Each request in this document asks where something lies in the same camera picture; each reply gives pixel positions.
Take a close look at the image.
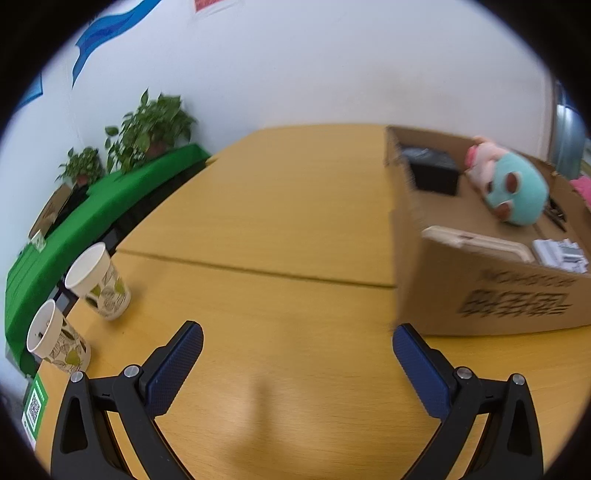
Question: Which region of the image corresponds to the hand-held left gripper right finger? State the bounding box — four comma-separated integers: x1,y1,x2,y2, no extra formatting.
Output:
392,323,544,480

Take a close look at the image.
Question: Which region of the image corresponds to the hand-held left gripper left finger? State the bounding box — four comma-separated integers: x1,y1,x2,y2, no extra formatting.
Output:
51,320,205,480

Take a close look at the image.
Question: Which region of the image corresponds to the wooden desktop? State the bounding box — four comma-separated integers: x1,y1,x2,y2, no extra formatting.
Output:
34,124,591,480

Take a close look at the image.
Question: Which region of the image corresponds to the leaf print paper cup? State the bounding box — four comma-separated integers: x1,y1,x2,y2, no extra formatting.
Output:
26,299,92,374
65,242,132,321

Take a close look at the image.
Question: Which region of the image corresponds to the beige flat case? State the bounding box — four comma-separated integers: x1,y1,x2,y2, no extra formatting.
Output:
422,225,536,265

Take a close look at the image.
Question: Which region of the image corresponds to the green code sticker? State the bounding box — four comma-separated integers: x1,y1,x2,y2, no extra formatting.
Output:
21,373,50,450

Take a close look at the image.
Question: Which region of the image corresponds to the white power strip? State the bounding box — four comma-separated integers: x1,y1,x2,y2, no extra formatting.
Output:
531,237,589,274

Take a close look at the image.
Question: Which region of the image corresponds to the green tablecloth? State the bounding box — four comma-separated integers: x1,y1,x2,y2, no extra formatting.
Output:
4,143,211,365

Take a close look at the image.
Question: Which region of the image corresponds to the black product box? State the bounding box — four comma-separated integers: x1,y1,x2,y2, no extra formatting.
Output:
399,145,463,197

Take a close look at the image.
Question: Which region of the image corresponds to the small brown cardboard box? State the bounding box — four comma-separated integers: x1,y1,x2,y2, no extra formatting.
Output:
28,184,75,241

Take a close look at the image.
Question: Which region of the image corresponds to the teal round plush toy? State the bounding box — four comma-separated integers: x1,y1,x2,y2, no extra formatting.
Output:
464,135,551,227

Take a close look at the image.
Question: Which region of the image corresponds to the small potted green plant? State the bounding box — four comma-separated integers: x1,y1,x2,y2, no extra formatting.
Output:
56,146,105,188

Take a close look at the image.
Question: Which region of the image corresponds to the pink plush toy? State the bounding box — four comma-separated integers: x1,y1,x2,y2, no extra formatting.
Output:
569,175,591,208

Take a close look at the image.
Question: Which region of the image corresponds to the large potted green plant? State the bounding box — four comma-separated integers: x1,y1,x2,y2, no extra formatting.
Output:
104,89,198,174

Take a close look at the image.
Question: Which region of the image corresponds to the grey metal door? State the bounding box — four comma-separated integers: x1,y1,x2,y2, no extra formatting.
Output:
551,80,591,181

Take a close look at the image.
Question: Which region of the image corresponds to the blue wave wall decoration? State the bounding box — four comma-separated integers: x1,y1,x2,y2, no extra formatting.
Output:
71,0,162,88

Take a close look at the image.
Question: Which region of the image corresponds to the red wall poster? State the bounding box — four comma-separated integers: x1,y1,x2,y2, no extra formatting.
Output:
191,0,243,19

